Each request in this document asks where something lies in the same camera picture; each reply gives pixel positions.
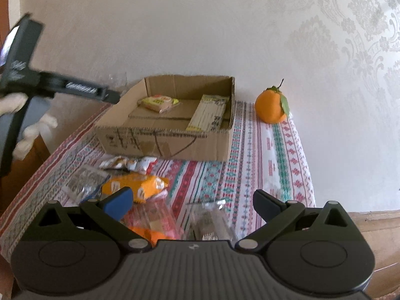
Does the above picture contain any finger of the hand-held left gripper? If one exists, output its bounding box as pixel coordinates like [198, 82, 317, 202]
[61, 75, 123, 106]

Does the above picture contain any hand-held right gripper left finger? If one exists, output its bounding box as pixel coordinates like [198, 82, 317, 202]
[23, 187, 151, 254]

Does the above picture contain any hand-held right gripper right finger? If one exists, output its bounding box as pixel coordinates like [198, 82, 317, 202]
[235, 189, 365, 254]

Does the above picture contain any pink clear snack packet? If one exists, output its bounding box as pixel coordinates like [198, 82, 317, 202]
[123, 194, 185, 241]

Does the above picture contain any silver clear snack packet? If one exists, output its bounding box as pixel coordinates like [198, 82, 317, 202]
[61, 165, 110, 204]

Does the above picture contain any clear plastic snack packet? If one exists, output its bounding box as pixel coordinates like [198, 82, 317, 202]
[186, 199, 236, 241]

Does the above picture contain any brown cardboard box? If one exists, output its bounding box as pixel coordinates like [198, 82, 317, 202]
[94, 75, 236, 162]

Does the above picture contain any person's left hand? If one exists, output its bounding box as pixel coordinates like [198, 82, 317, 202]
[0, 94, 59, 161]

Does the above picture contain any small brown white snack packet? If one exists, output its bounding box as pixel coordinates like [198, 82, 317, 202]
[99, 155, 138, 172]

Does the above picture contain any patterned woven tablecloth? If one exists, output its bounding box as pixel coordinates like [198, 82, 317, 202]
[0, 100, 316, 257]

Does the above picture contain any small white red snack packet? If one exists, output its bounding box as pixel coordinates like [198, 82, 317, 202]
[134, 156, 158, 175]

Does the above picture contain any yellow snack packet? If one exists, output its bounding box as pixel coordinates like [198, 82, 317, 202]
[137, 94, 182, 114]

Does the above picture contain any brown wooden furniture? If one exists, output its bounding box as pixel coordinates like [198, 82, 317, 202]
[0, 136, 51, 215]

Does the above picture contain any orange fruit with leaf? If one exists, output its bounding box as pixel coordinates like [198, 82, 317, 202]
[254, 79, 290, 123]

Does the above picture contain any beige snack pack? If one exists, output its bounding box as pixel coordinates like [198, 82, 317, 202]
[186, 94, 230, 132]

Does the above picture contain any light wooden furniture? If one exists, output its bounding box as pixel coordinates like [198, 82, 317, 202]
[347, 211, 400, 300]

